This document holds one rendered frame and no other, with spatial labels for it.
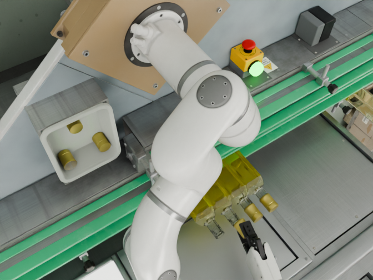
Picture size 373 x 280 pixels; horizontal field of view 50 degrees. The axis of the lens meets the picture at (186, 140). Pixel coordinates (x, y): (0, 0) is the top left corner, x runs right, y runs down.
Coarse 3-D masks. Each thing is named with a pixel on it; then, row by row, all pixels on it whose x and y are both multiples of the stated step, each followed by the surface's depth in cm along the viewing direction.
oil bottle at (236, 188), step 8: (224, 160) 119; (224, 168) 117; (224, 176) 115; (232, 176) 115; (224, 184) 114; (232, 184) 114; (240, 184) 114; (232, 192) 112; (240, 192) 112; (248, 192) 114; (232, 200) 114; (240, 200) 113
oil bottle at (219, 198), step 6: (216, 180) 114; (216, 186) 113; (222, 186) 113; (210, 192) 112; (216, 192) 112; (222, 192) 112; (210, 198) 111; (216, 198) 111; (222, 198) 111; (228, 198) 111; (216, 204) 110; (222, 204) 110; (228, 204) 111; (216, 210) 111; (222, 210) 110
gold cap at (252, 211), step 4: (252, 204) 111; (248, 208) 111; (252, 208) 111; (256, 208) 111; (248, 212) 111; (252, 212) 110; (256, 212) 110; (260, 212) 110; (252, 216) 110; (256, 216) 109; (260, 216) 110; (252, 220) 110; (256, 220) 110
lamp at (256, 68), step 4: (256, 60) 117; (252, 64) 116; (256, 64) 116; (260, 64) 116; (248, 68) 117; (252, 68) 116; (256, 68) 116; (260, 68) 116; (252, 72) 117; (256, 72) 116; (260, 72) 117
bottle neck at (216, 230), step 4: (212, 220) 109; (208, 224) 109; (212, 224) 108; (216, 224) 108; (212, 228) 108; (216, 228) 108; (220, 228) 108; (212, 232) 108; (216, 232) 107; (220, 232) 107; (224, 232) 108; (216, 236) 107; (220, 236) 109
